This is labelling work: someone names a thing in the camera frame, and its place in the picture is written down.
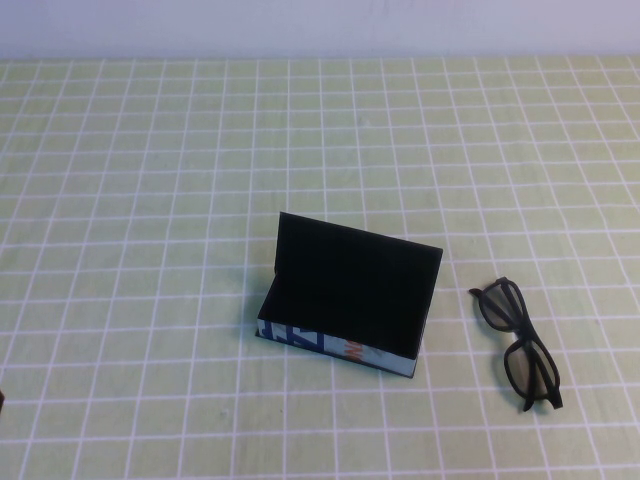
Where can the green checked tablecloth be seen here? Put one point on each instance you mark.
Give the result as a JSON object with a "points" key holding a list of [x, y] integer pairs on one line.
{"points": [[150, 200]]}

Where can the black framed glasses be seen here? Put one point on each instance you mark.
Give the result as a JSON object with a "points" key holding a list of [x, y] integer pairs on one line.
{"points": [[520, 337]]}

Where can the black glasses case box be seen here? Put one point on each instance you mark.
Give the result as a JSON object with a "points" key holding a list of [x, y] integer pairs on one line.
{"points": [[350, 280]]}

